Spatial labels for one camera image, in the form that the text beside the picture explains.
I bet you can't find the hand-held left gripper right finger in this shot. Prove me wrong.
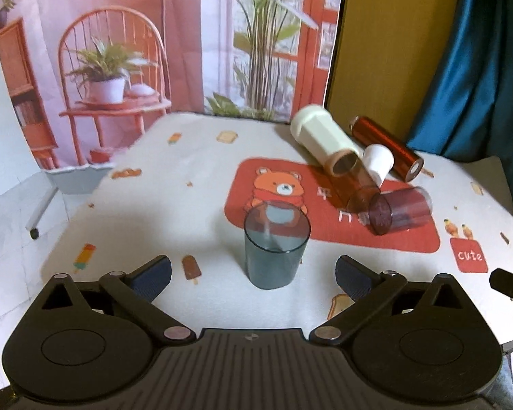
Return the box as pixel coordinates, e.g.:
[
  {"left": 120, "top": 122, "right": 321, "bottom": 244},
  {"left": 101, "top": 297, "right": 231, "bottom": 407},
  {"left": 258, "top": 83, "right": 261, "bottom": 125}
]
[{"left": 310, "top": 255, "right": 471, "bottom": 346}]

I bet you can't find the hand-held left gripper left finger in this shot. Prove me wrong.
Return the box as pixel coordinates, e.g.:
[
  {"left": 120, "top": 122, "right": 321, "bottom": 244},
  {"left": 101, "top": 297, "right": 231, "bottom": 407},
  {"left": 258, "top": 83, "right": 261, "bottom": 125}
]
[{"left": 38, "top": 255, "right": 196, "bottom": 345}]

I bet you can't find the blue-grey transparent cup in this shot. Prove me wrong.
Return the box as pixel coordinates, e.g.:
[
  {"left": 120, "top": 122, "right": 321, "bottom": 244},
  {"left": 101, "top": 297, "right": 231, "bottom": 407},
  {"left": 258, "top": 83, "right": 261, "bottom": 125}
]
[{"left": 244, "top": 203, "right": 312, "bottom": 290}]

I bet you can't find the dark maroon transparent cup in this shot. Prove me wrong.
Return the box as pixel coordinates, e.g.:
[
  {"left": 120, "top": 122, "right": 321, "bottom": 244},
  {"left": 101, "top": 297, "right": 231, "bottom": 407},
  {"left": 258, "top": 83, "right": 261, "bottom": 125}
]
[{"left": 368, "top": 186, "right": 434, "bottom": 237}]

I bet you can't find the brown transparent cup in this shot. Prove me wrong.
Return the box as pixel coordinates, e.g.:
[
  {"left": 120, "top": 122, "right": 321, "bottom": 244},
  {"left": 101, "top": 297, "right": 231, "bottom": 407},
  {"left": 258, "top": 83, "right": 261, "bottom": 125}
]
[{"left": 330, "top": 153, "right": 382, "bottom": 215}]

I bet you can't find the small white cup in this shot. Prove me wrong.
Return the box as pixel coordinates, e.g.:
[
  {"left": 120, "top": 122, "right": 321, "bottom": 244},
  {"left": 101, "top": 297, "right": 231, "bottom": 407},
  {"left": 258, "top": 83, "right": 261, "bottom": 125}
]
[{"left": 363, "top": 144, "right": 395, "bottom": 188}]

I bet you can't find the copper-red metallic cup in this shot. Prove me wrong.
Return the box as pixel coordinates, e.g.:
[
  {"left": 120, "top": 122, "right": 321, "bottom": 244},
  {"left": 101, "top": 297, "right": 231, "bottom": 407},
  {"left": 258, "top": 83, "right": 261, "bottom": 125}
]
[{"left": 349, "top": 115, "right": 425, "bottom": 182}]

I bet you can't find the large white cup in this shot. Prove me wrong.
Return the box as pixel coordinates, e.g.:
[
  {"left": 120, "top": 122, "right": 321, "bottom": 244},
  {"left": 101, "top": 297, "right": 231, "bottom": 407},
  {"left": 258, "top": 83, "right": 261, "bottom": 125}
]
[{"left": 291, "top": 105, "right": 363, "bottom": 177}]

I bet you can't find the bear print tablecloth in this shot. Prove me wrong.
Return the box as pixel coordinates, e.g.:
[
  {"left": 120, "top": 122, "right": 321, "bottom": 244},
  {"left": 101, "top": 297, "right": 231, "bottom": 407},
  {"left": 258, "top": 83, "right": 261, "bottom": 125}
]
[{"left": 40, "top": 112, "right": 513, "bottom": 347}]

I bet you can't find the white table leg with caster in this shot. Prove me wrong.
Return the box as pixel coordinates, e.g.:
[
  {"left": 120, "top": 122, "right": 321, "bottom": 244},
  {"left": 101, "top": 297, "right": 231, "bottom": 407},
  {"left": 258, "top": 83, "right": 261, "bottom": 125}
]
[{"left": 25, "top": 186, "right": 59, "bottom": 240}]

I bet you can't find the teal curtain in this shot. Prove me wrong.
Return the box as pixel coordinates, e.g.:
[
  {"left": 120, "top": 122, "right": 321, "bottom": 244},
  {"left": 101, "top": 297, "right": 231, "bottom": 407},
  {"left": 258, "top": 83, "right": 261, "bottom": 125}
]
[{"left": 406, "top": 0, "right": 513, "bottom": 232}]

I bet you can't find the pink room backdrop poster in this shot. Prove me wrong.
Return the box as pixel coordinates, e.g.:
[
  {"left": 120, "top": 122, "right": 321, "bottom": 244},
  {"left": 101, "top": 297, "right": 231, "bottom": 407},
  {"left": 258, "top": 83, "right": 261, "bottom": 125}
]
[{"left": 0, "top": 0, "right": 352, "bottom": 174}]

